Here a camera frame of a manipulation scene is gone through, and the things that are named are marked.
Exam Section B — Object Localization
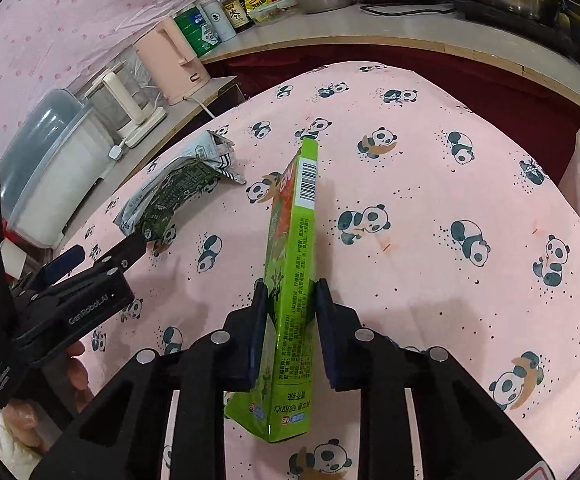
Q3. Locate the pink electric kettle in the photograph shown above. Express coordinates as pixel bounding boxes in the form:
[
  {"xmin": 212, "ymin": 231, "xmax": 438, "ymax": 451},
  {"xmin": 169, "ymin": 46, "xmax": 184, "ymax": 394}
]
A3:
[{"xmin": 134, "ymin": 15, "xmax": 212, "ymax": 106}]

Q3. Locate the white jar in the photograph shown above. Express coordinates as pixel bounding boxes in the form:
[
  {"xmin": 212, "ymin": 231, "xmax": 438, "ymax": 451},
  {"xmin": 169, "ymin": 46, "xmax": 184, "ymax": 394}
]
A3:
[{"xmin": 200, "ymin": 0, "xmax": 237, "ymax": 43}]

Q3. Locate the black induction cooktop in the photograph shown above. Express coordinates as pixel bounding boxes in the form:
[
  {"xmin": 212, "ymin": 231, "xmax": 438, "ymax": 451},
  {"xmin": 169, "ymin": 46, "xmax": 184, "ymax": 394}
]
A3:
[{"xmin": 452, "ymin": 0, "xmax": 580, "ymax": 56}]

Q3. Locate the green white can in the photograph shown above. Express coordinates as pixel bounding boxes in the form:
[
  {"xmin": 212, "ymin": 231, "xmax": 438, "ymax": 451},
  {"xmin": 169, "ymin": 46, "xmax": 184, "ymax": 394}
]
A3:
[{"xmin": 172, "ymin": 2, "xmax": 220, "ymax": 58}]

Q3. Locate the dark sauce bottle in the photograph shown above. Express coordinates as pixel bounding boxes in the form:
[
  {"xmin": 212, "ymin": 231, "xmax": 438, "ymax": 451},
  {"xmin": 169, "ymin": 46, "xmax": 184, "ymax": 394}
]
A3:
[{"xmin": 220, "ymin": 0, "xmax": 252, "ymax": 33}]

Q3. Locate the person's left hand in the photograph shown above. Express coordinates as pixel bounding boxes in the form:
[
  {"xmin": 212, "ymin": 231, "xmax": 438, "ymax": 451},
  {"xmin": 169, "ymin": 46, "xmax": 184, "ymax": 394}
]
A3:
[{"xmin": 0, "ymin": 337, "xmax": 96, "ymax": 456}]

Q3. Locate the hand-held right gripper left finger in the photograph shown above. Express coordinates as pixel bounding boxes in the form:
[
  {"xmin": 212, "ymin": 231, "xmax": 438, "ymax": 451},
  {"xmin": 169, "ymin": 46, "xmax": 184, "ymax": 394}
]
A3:
[{"xmin": 30, "ymin": 280, "xmax": 271, "ymax": 480}]

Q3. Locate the pink panda printed blanket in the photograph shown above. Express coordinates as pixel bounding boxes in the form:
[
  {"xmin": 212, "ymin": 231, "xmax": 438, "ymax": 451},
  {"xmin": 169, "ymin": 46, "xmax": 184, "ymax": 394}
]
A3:
[{"xmin": 50, "ymin": 60, "xmax": 580, "ymax": 480}]

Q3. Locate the black power cable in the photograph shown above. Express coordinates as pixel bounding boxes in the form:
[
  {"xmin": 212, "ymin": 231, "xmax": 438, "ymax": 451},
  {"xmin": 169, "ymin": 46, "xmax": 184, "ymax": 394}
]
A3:
[{"xmin": 360, "ymin": 2, "xmax": 458, "ymax": 17}]

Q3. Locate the cream white tabletop appliance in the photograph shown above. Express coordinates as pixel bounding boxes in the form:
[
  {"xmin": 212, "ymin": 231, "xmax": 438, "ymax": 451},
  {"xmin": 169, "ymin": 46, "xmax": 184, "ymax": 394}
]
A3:
[{"xmin": 86, "ymin": 66, "xmax": 168, "ymax": 148}]

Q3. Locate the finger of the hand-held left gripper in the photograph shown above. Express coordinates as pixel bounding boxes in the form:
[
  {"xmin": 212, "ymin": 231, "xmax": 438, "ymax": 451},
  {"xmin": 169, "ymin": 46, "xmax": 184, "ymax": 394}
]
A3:
[
  {"xmin": 30, "ymin": 245, "xmax": 87, "ymax": 292},
  {"xmin": 87, "ymin": 232, "xmax": 153, "ymax": 281}
]

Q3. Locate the pink dotted cloth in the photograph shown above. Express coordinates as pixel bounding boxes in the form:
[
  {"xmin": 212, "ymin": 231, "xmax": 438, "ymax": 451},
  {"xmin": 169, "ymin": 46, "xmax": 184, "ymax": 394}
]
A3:
[{"xmin": 0, "ymin": 0, "xmax": 221, "ymax": 156}]

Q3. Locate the green white carton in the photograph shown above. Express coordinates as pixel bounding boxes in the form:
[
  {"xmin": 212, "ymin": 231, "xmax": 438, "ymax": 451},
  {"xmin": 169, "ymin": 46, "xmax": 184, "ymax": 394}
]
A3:
[{"xmin": 117, "ymin": 130, "xmax": 246, "ymax": 241}]

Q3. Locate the green snack box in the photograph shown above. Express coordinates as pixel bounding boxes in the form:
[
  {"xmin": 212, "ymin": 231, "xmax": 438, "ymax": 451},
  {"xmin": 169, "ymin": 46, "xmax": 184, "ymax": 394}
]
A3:
[{"xmin": 224, "ymin": 137, "xmax": 321, "ymax": 443}]

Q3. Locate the grey lidded storage container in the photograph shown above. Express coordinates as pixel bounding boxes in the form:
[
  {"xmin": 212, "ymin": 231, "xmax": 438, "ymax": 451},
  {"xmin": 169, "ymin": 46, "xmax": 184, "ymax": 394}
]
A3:
[{"xmin": 0, "ymin": 89, "xmax": 116, "ymax": 248}]

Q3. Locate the red cloth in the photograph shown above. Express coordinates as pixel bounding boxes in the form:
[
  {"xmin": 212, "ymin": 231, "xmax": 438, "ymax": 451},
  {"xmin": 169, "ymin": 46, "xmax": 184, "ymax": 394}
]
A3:
[{"xmin": 202, "ymin": 50, "xmax": 580, "ymax": 133}]

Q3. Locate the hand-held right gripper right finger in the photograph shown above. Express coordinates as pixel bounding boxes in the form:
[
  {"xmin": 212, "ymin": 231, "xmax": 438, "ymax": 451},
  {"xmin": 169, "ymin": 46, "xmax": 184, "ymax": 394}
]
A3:
[{"xmin": 315, "ymin": 277, "xmax": 551, "ymax": 480}]

